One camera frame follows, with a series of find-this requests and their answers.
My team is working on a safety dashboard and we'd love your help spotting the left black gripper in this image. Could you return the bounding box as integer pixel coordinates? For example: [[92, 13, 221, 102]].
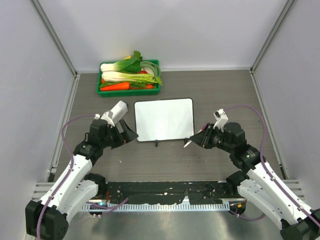
[[100, 119, 138, 149]]

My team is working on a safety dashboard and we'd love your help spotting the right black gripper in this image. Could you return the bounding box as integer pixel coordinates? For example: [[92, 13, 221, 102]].
[[190, 123, 234, 153]]

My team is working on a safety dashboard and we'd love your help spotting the pink white marker pen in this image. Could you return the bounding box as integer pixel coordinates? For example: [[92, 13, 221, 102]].
[[183, 122, 209, 149]]

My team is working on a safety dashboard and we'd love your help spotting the small whiteboard with black frame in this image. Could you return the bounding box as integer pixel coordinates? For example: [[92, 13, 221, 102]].
[[134, 98, 195, 142]]

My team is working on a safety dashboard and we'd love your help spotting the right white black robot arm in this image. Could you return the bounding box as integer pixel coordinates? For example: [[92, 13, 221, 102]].
[[189, 122, 320, 240]]

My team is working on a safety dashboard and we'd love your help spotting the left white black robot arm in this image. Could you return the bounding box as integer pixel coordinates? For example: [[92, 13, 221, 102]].
[[25, 119, 138, 240]]

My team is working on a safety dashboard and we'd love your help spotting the large orange carrot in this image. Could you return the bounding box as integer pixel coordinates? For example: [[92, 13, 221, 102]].
[[100, 82, 130, 92]]

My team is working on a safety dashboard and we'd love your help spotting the green plastic tray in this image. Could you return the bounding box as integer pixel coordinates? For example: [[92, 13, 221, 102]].
[[96, 71, 162, 98]]

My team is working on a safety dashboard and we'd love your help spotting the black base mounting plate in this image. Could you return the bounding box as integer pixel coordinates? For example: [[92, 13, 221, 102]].
[[107, 181, 242, 205]]

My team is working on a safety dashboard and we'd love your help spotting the lower bok choy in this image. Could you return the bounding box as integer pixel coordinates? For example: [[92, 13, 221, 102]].
[[101, 71, 163, 86]]

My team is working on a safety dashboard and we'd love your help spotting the bok choy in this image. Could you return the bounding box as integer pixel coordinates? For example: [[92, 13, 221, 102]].
[[100, 50, 143, 73], [101, 71, 163, 86]]

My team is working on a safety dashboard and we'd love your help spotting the upper bok choy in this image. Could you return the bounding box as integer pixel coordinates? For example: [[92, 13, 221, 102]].
[[100, 50, 143, 73]]

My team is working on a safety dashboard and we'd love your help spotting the green long beans bundle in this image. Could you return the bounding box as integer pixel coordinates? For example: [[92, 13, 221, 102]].
[[140, 61, 161, 77]]

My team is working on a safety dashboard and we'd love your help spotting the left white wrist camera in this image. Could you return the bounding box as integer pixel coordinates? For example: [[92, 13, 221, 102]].
[[94, 100, 128, 127]]

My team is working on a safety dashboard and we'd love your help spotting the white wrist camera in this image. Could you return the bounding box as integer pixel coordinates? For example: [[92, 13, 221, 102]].
[[213, 108, 229, 132], [94, 100, 128, 127]]

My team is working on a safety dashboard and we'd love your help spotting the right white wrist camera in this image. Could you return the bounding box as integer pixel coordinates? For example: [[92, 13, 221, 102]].
[[213, 108, 229, 132]]

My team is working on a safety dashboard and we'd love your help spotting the white slotted cable duct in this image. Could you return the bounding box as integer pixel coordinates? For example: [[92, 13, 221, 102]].
[[82, 201, 230, 212]]

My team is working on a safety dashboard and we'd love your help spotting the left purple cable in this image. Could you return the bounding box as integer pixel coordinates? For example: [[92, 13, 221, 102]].
[[36, 114, 101, 240]]

